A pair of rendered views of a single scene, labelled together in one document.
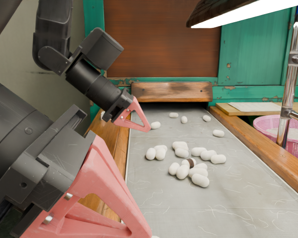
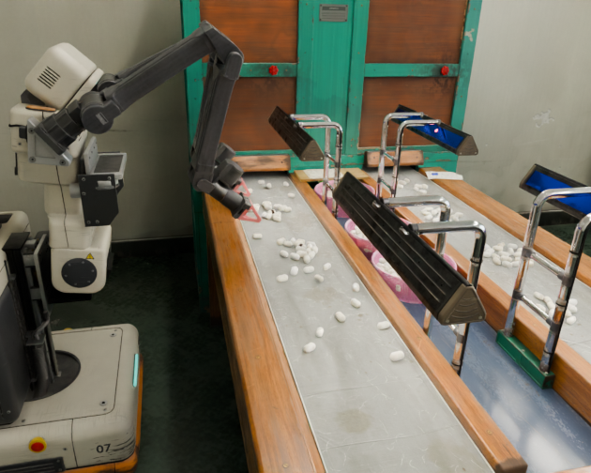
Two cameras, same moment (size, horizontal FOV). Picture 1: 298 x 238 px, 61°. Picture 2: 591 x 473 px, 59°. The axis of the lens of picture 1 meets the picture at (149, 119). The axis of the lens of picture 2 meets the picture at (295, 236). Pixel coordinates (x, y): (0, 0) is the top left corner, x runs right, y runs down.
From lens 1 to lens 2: 1.54 m
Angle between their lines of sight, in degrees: 13
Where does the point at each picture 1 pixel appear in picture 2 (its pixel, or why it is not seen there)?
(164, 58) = (251, 136)
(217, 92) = (295, 161)
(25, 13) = not seen: hidden behind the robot
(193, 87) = (275, 160)
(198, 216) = (275, 230)
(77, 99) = (148, 159)
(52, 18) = not seen: hidden behind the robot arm
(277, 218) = (306, 229)
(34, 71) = not seen: hidden behind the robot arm
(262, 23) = (326, 108)
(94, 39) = (221, 150)
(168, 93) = (256, 164)
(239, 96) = (312, 164)
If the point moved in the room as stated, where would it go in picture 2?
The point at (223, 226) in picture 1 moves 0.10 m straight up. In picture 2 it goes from (284, 232) to (284, 206)
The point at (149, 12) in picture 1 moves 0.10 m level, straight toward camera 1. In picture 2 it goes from (239, 101) to (241, 105)
